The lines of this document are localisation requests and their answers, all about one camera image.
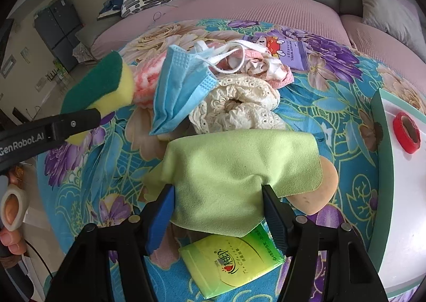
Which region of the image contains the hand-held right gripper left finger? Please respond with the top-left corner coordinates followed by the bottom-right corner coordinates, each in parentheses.
top-left (45, 184), bottom-right (177, 302)

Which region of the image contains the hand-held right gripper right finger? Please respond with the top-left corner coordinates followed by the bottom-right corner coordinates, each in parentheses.
top-left (260, 184), bottom-right (388, 302)

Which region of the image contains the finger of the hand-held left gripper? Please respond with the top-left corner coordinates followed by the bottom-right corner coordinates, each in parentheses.
top-left (49, 107), bottom-right (102, 148)

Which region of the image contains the green and yellow sponge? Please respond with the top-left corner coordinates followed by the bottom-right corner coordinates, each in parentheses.
top-left (60, 51), bottom-right (135, 145)

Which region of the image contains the light green microfiber cloth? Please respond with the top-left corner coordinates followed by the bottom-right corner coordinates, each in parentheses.
top-left (143, 129), bottom-right (324, 236)

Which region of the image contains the pink white striped fuzzy sock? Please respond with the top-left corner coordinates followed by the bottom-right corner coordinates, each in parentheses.
top-left (133, 52), bottom-right (167, 109)

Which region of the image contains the white tray with green rim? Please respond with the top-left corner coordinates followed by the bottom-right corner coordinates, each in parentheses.
top-left (370, 89), bottom-right (426, 299)

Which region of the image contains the person's left hand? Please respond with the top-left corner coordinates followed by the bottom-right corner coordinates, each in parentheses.
top-left (0, 227), bottom-right (27, 256)

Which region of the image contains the floral printed blanket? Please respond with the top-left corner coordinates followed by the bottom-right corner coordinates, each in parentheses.
top-left (35, 19), bottom-right (426, 302)

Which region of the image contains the beige round puff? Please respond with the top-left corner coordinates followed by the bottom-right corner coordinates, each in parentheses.
top-left (288, 155), bottom-right (338, 216)

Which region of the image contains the green tissue packet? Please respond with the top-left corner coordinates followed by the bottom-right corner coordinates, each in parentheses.
top-left (179, 222), bottom-right (285, 300)

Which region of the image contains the dark grey cabinet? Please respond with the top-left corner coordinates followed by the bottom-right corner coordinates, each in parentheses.
top-left (33, 0), bottom-right (84, 73)

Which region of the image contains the blue face mask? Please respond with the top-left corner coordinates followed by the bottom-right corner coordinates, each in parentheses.
top-left (149, 45), bottom-right (218, 136)

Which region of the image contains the cream lace scrunchie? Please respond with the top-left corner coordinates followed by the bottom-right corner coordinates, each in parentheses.
top-left (189, 75), bottom-right (287, 134)

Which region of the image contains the dark blue item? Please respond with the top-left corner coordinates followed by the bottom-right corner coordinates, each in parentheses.
top-left (97, 0), bottom-right (125, 20)

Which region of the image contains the pink knit cloth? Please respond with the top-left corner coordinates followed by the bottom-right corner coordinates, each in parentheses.
top-left (243, 49), bottom-right (294, 90)

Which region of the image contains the red tape roll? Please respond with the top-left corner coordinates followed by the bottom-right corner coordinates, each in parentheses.
top-left (393, 111), bottom-right (421, 155)

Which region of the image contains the purple wet wipes packet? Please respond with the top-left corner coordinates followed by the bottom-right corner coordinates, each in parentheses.
top-left (242, 31), bottom-right (312, 72)

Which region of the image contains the white face mask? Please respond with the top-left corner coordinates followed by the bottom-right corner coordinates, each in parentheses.
top-left (193, 39), bottom-right (277, 74)

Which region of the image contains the pink sofa cover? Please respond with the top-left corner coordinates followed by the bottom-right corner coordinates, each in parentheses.
top-left (91, 0), bottom-right (426, 66)

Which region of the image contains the grey cushion with lilac band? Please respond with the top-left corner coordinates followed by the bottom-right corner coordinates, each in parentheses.
top-left (353, 0), bottom-right (426, 63)

